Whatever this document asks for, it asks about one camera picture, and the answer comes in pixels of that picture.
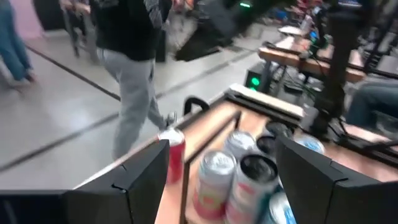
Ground silver palm print tall can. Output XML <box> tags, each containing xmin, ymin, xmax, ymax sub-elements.
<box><xmin>256</xmin><ymin>135</ymin><xmax>278</xmax><ymax>156</ymax></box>
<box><xmin>265</xmin><ymin>121</ymin><xmax>294</xmax><ymax>139</ymax></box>
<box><xmin>224</xmin><ymin>154</ymin><xmax>280</xmax><ymax>224</ymax></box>

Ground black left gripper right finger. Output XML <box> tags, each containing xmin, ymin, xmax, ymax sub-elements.
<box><xmin>275</xmin><ymin>136</ymin><xmax>398</xmax><ymax>224</ymax></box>

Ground black table clamp handle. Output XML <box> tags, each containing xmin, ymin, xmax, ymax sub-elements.
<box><xmin>183</xmin><ymin>96</ymin><xmax>210</xmax><ymax>116</ymax></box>

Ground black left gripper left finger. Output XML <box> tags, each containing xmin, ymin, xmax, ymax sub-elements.
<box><xmin>0</xmin><ymin>139</ymin><xmax>170</xmax><ymax>224</ymax></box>

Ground person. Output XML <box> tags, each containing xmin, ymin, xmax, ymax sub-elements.
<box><xmin>344</xmin><ymin>77</ymin><xmax>398</xmax><ymax>131</ymax></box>
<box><xmin>90</xmin><ymin>0</ymin><xmax>170</xmax><ymax>160</ymax></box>
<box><xmin>0</xmin><ymin>0</ymin><xmax>35</xmax><ymax>88</ymax></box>

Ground black frame wooden shelf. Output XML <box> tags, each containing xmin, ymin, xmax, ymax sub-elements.
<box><xmin>179</xmin><ymin>110</ymin><xmax>243</xmax><ymax>224</ymax></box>

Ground neighbouring wooden robot table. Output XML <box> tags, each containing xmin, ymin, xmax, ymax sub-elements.
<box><xmin>257</xmin><ymin>26</ymin><xmax>398</xmax><ymax>84</ymax></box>

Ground black box green lights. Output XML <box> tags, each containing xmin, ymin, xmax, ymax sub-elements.
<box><xmin>244</xmin><ymin>62</ymin><xmax>267</xmax><ymax>92</ymax></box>

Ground black aluminium table frame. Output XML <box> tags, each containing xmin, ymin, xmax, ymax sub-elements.
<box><xmin>174</xmin><ymin>83</ymin><xmax>306</xmax><ymax>131</ymax></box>

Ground grey office chair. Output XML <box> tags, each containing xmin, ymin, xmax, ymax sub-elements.
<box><xmin>58</xmin><ymin>0</ymin><xmax>102</xmax><ymax>65</ymax></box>

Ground red orange soda can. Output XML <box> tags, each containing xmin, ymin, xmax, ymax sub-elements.
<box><xmin>157</xmin><ymin>127</ymin><xmax>187</xmax><ymax>185</ymax></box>

